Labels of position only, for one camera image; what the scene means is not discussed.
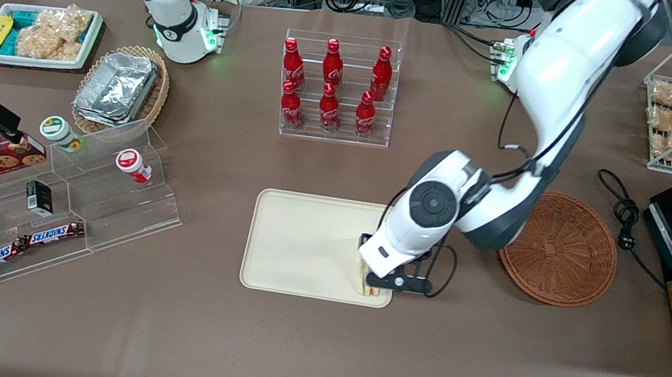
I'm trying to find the clear acrylic bottle rack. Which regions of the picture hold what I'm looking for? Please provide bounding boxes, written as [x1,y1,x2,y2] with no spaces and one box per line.
[272,26,404,151]

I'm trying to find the red cola bottle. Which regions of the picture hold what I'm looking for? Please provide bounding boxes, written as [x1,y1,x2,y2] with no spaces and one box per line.
[353,89,381,139]
[279,36,311,91]
[316,81,346,134]
[368,45,397,102]
[277,79,309,131]
[320,37,349,89]

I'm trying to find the brown round wicker basket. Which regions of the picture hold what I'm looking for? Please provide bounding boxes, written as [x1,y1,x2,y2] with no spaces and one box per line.
[490,185,626,314]

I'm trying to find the black left arm base cables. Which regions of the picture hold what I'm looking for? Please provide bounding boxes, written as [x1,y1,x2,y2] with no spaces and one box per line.
[439,21,511,67]

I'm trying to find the black power cable with plug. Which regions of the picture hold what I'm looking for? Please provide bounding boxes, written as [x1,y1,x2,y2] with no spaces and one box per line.
[583,167,672,290]

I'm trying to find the teal snack pack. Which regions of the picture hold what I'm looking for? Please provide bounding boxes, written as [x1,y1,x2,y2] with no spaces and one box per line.
[0,5,41,59]

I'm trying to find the red lid yogurt cup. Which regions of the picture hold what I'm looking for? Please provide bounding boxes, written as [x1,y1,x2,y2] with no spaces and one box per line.
[113,147,156,186]

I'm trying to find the small black carton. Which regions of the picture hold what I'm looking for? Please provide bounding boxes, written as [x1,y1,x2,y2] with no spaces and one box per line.
[22,179,58,218]

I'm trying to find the white rectangular bin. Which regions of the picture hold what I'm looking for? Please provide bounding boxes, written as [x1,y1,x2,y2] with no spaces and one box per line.
[0,0,105,79]

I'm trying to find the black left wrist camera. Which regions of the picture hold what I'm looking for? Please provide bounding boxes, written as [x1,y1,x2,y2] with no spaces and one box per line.
[364,269,434,297]

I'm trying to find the bagged fried snack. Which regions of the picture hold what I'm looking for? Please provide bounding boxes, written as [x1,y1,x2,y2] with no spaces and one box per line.
[645,125,672,161]
[647,80,672,109]
[645,104,672,132]

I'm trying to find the light oval wicker basket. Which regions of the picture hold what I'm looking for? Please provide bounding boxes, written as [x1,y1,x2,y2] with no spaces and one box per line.
[68,38,175,145]

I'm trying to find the clear acrylic step display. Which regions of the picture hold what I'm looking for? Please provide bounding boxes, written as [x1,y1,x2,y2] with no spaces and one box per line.
[0,99,197,317]

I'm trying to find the green lid yogurt cup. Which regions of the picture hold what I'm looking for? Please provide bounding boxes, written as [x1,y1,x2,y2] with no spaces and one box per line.
[37,114,87,154]

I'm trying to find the triangle sandwich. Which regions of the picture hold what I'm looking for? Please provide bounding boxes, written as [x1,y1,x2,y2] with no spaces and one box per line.
[352,254,396,301]

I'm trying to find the beige plastic tray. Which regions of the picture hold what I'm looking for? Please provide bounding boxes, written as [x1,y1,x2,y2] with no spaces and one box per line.
[238,186,405,310]

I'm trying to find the clear rice cracker bag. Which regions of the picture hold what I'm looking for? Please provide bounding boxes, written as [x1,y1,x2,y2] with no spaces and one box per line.
[14,0,94,66]

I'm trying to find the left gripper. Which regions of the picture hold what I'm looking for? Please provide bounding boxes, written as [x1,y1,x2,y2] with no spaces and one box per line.
[354,218,437,286]

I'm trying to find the aluminium foil containers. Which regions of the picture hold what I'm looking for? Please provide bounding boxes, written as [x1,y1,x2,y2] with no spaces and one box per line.
[70,46,161,133]

